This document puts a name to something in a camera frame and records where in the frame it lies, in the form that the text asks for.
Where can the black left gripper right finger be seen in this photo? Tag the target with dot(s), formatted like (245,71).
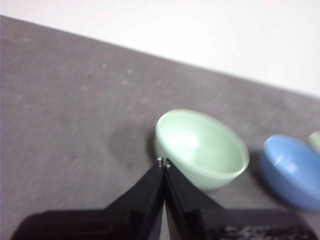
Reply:
(212,222)

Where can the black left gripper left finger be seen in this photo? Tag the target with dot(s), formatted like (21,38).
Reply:
(120,220)

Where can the pale green bowl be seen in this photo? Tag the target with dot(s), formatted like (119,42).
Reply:
(200,140)
(315,143)

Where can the blue bowl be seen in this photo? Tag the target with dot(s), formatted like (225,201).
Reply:
(287,172)

